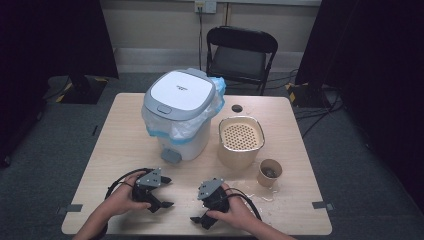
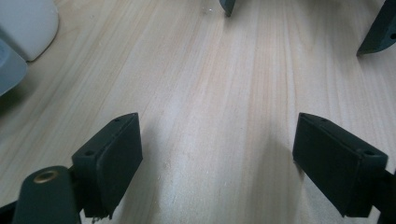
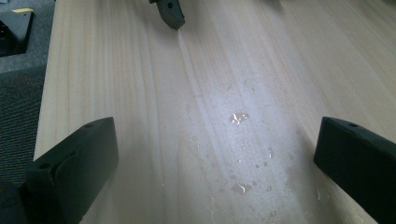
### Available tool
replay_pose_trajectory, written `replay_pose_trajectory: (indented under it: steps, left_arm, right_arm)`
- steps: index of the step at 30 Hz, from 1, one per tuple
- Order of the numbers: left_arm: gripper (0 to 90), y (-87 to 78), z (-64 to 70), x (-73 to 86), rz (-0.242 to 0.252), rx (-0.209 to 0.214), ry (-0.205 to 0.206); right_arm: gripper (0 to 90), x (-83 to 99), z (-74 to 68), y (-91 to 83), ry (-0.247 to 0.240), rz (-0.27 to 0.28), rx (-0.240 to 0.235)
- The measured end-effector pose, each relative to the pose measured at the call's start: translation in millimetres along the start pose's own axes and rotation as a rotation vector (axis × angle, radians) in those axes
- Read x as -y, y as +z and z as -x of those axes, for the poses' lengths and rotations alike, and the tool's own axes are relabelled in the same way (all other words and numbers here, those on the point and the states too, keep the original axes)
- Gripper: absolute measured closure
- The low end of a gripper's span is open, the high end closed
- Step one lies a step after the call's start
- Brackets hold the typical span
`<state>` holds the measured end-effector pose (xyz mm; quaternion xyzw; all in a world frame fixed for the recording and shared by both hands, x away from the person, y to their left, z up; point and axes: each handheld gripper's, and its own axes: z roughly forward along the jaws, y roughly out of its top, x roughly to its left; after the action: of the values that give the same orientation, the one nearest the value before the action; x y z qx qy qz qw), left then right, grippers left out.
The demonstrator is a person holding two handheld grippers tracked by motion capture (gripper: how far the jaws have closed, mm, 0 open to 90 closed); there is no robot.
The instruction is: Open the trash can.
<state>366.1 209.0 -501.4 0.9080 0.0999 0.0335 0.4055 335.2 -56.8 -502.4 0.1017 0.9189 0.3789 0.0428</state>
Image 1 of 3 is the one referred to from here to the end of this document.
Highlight white wall socket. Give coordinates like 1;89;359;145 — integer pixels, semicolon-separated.
194;0;218;15

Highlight black folding chair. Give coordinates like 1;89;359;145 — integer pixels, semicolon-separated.
205;25;279;96

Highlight grey tape strip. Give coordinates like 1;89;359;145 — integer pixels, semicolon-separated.
311;201;335;211
57;203;84;215

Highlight person's right hand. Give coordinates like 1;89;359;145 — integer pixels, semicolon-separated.
206;183;258;231

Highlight person's left hand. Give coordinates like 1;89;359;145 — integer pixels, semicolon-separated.
108;171;152;218

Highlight clear blue-edged trash bag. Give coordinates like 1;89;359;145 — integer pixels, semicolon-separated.
141;76;227;146

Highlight black wall power cable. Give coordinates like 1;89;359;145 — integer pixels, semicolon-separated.
197;7;205;72

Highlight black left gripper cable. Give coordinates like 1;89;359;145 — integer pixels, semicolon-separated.
104;167;149;201

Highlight beige strainer bucket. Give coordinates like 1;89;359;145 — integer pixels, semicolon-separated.
217;115;266;171

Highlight white trash can grey lid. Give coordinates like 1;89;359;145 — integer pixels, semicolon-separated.
141;67;219;165

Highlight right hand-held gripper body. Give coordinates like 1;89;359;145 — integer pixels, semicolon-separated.
197;178;230;214

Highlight black stand base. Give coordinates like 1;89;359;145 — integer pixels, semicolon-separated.
59;74;109;105
287;81;333;109

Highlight black curtain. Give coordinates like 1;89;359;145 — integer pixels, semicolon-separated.
294;0;424;204
0;0;120;168

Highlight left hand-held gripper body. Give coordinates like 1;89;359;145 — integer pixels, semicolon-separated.
132;167;163;204

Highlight black floor cables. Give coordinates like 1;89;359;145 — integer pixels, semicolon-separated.
266;68;345;140

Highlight spilled water puddle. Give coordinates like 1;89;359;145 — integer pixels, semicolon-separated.
233;179;280;203

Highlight brown paper cup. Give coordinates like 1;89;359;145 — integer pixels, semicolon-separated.
256;158;284;188

